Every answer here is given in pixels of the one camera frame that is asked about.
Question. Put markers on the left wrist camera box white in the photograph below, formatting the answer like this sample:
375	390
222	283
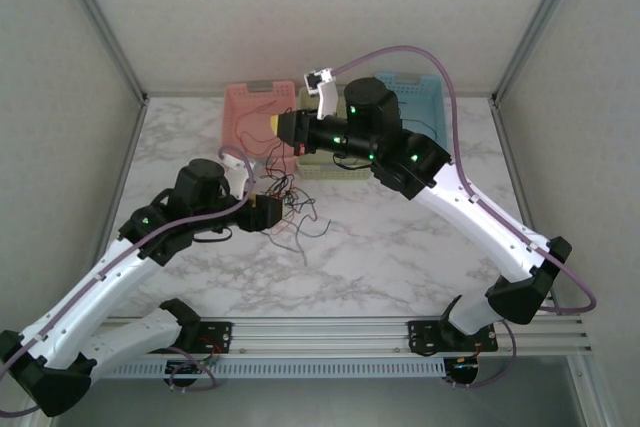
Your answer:
239	174

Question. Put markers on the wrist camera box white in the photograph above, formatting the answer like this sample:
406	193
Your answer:
239	174
325	92

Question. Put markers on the green plastic basket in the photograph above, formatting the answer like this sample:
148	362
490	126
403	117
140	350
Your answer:
320	173

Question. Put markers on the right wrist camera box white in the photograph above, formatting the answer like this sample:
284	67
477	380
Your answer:
325	92

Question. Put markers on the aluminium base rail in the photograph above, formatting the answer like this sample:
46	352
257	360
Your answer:
320	334

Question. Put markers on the pink plastic basket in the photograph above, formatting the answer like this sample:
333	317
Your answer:
260	167

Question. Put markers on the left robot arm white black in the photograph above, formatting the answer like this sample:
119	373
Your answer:
100	297

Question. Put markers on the aluminium table edge rail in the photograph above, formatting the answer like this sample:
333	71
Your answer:
131	147
507	147

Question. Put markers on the blue plastic basket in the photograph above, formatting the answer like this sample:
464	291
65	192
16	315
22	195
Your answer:
425	107

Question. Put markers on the aluminium frame post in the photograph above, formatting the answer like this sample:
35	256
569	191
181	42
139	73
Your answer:
100	22
540	22

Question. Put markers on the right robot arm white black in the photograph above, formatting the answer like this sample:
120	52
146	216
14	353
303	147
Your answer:
490	227

